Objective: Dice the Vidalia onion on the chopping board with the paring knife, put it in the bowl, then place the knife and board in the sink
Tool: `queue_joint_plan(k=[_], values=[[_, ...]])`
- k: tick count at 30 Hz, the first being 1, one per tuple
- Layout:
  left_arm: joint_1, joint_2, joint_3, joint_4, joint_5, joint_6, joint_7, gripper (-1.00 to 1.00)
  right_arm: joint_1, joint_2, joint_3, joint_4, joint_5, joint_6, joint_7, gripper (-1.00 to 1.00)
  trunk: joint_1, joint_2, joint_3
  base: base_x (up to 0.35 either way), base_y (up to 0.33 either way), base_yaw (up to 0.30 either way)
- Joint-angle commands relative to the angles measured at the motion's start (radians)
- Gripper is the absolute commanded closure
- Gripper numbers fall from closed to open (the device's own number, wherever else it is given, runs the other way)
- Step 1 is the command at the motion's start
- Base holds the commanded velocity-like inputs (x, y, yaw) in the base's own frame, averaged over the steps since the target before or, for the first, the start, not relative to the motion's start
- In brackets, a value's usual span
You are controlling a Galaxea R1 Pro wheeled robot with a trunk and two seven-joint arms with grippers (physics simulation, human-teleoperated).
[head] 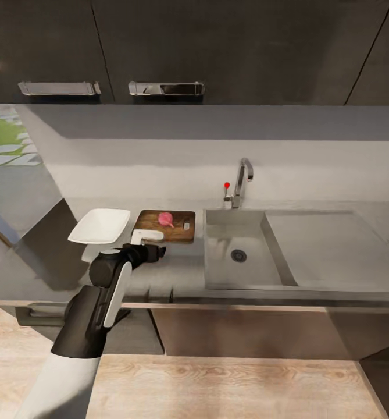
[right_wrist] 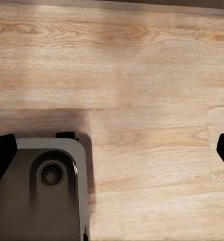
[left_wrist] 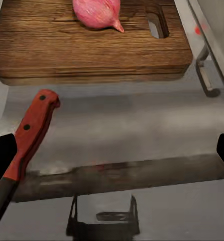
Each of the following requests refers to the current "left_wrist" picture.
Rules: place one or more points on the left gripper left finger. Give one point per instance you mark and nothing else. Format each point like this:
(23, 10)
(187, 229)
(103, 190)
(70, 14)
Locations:
(8, 149)

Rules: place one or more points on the cutting board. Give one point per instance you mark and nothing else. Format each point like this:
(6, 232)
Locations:
(45, 38)

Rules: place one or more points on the drop in sink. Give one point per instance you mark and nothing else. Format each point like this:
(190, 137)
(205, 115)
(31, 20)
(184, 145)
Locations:
(209, 15)

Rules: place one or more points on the vidalia onion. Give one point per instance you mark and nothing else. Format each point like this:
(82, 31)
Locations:
(98, 14)

